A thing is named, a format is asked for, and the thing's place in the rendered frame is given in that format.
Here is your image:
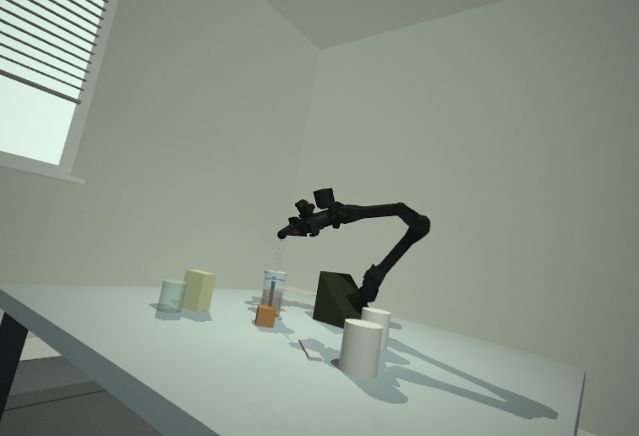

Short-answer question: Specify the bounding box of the grey cylinder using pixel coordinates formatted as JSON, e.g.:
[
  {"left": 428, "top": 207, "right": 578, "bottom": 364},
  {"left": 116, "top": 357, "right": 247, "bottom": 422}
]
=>
[
  {"left": 361, "top": 307, "right": 391, "bottom": 351},
  {"left": 338, "top": 319, "right": 383, "bottom": 379}
]

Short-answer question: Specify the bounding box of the light grey flat bar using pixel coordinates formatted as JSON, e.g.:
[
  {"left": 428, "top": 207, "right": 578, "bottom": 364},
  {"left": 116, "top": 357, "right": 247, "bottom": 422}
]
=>
[{"left": 298, "top": 339, "right": 323, "bottom": 361}]

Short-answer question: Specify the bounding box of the orange-brown cube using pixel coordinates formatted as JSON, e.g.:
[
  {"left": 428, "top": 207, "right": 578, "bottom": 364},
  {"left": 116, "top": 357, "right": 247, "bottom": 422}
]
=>
[{"left": 255, "top": 304, "right": 276, "bottom": 329}]

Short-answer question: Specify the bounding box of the pale yellow rectangular block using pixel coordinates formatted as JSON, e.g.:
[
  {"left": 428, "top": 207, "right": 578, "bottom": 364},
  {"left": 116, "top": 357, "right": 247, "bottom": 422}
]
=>
[{"left": 182, "top": 270, "right": 217, "bottom": 312}]

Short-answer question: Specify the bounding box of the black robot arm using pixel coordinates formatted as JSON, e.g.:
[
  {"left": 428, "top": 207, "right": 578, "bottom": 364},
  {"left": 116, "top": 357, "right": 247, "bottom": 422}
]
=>
[{"left": 295, "top": 188, "right": 430, "bottom": 311}]

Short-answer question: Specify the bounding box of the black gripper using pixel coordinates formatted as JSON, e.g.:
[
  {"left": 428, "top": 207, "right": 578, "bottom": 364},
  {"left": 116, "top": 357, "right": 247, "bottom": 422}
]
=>
[{"left": 282, "top": 212, "right": 325, "bottom": 237}]

